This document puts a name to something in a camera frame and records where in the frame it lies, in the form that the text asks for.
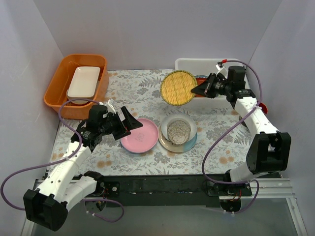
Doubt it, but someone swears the light blue plate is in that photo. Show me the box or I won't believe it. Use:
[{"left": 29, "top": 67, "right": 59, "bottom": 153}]
[{"left": 124, "top": 148, "right": 151, "bottom": 154}]

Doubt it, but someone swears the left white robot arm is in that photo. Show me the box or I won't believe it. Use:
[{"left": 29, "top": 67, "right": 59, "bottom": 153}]
[{"left": 23, "top": 104, "right": 143, "bottom": 231}]

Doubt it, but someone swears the white rectangular dish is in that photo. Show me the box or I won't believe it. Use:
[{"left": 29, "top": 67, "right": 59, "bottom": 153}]
[{"left": 66, "top": 66, "right": 100, "bottom": 99}]

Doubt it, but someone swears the purple cable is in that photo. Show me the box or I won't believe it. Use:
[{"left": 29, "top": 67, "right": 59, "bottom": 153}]
[
  {"left": 1, "top": 99, "right": 125, "bottom": 223},
  {"left": 201, "top": 59, "right": 263, "bottom": 214}
]

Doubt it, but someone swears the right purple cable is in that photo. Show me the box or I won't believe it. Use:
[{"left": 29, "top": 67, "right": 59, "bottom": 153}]
[{"left": 201, "top": 59, "right": 263, "bottom": 214}]

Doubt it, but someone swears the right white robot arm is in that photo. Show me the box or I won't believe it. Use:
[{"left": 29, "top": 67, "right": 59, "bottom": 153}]
[{"left": 191, "top": 66, "right": 291, "bottom": 196}]

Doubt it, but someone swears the olive green plate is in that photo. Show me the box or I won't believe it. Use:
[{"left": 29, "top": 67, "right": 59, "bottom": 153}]
[{"left": 160, "top": 70, "right": 197, "bottom": 106}]

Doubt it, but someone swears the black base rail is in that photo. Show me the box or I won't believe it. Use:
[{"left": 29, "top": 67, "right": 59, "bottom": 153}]
[{"left": 76, "top": 173, "right": 253, "bottom": 207}]

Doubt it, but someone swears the aluminium frame rail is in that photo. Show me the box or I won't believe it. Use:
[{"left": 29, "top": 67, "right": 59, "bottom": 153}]
[{"left": 33, "top": 178, "right": 296, "bottom": 199}]

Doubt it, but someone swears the pink plate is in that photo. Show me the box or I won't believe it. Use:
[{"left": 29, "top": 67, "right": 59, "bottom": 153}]
[{"left": 120, "top": 118, "right": 158, "bottom": 152}]

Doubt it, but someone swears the red brown round plate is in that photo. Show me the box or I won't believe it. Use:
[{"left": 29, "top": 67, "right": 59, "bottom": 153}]
[{"left": 195, "top": 76, "right": 207, "bottom": 97}]

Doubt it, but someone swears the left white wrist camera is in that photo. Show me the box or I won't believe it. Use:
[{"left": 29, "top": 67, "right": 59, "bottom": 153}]
[{"left": 104, "top": 99, "right": 116, "bottom": 114}]

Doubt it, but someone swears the clear white plastic bin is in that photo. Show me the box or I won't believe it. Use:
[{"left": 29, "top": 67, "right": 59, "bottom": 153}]
[{"left": 175, "top": 58, "right": 250, "bottom": 101}]

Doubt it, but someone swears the white fluted plate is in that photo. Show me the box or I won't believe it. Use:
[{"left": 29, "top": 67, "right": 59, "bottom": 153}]
[{"left": 161, "top": 113, "right": 197, "bottom": 142}]

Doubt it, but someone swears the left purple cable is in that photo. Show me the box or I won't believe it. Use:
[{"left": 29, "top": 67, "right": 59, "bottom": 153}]
[{"left": 1, "top": 99, "right": 125, "bottom": 223}]

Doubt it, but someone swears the red and black mug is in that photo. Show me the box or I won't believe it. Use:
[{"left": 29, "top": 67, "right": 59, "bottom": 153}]
[{"left": 240, "top": 100, "right": 268, "bottom": 128}]

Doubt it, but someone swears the orange plastic bin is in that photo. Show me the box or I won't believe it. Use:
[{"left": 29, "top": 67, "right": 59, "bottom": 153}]
[{"left": 44, "top": 54, "right": 109, "bottom": 119}]

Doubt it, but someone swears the cream and blue plate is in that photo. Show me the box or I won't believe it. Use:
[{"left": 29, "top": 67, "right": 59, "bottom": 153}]
[{"left": 158, "top": 127, "right": 197, "bottom": 153}]

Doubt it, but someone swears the floral patterned table mat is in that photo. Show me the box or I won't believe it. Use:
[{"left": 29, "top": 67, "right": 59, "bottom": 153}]
[{"left": 48, "top": 69, "right": 274, "bottom": 177}]

